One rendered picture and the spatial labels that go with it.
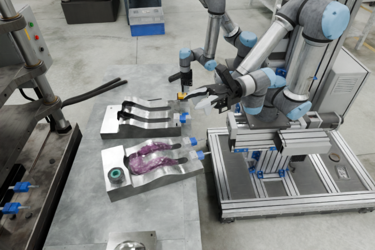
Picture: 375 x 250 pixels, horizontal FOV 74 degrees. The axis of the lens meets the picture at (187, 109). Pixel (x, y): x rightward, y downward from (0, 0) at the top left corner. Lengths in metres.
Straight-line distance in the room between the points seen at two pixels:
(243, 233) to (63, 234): 1.32
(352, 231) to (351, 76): 1.31
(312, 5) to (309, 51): 0.17
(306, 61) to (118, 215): 1.10
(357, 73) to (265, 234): 1.32
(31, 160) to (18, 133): 0.26
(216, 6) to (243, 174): 1.34
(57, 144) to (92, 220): 0.60
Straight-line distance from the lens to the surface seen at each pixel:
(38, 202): 1.54
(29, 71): 1.50
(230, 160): 2.23
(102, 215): 1.36
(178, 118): 1.53
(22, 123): 1.60
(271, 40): 1.09
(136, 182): 1.32
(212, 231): 2.14
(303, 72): 1.14
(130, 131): 1.56
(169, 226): 1.28
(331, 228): 2.42
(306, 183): 2.29
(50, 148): 1.76
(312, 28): 1.05
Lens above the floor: 1.98
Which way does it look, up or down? 42 degrees down
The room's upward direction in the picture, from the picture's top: straight up
